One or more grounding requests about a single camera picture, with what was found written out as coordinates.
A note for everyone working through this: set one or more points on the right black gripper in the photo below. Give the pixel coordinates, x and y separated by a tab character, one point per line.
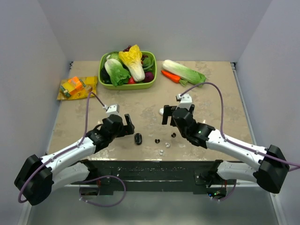
168	111

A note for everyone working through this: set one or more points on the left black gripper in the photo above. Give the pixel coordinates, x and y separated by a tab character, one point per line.
127	129

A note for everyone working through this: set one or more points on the white earbud charging case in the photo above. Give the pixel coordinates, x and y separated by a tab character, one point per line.
161	111

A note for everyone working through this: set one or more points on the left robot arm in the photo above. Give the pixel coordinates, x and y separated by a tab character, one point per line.
40	176

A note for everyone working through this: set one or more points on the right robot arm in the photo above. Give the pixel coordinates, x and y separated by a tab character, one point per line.
263	166

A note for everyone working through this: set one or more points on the black earbud charging case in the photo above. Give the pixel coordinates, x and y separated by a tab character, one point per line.
138	139

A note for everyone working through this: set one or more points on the green plastic basket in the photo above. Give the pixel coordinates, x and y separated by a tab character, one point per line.
137	86

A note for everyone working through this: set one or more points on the orange toy carrot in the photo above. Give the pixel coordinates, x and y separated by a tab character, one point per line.
174	78

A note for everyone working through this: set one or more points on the purple onion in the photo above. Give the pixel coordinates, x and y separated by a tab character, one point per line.
149	76

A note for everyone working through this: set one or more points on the green lettuce in basket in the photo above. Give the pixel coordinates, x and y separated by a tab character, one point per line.
117	73

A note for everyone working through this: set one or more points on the napa cabbage on table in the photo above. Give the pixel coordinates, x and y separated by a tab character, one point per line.
183	72

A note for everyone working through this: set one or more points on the dark green leafy vegetable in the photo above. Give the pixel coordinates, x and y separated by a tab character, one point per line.
147	63

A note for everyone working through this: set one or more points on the yellow snack bag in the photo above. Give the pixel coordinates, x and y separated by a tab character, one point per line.
91	84

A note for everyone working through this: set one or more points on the yellow napa cabbage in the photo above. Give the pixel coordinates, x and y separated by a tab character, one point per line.
132	60

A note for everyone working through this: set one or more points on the round green cabbage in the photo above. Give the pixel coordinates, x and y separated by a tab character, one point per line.
114	55

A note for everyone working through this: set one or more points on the orange juice box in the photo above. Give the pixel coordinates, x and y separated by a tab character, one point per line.
72	86

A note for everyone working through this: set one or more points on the dark red grapes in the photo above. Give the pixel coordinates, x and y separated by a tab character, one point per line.
127	49

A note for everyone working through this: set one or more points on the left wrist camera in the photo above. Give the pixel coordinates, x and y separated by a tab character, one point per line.
113	109

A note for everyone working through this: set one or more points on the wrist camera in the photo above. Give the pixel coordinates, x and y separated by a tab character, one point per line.
185	101
113	109

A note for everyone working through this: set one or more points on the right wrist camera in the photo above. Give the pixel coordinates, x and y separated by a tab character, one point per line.
185	101

